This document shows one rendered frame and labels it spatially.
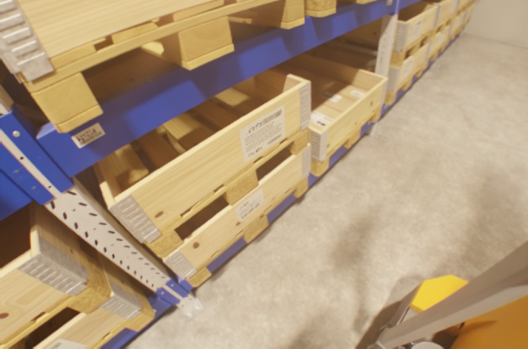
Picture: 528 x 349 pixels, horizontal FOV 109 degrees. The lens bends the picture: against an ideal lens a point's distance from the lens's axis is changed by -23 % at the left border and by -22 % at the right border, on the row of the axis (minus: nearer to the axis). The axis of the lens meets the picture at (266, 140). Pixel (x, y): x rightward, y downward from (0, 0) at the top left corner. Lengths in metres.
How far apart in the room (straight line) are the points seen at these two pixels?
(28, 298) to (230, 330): 0.92
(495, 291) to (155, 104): 0.78
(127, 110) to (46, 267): 0.46
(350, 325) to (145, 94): 1.34
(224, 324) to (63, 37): 1.36
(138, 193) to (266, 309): 0.98
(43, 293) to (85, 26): 0.70
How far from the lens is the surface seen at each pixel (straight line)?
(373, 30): 2.04
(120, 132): 0.69
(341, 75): 2.02
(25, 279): 0.84
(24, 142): 0.68
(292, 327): 1.42
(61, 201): 0.77
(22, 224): 1.06
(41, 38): 0.56
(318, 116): 1.59
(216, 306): 1.50
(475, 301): 0.51
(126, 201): 0.72
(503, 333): 0.98
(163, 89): 0.69
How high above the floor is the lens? 1.41
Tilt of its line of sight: 41 degrees down
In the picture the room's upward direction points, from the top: 8 degrees counter-clockwise
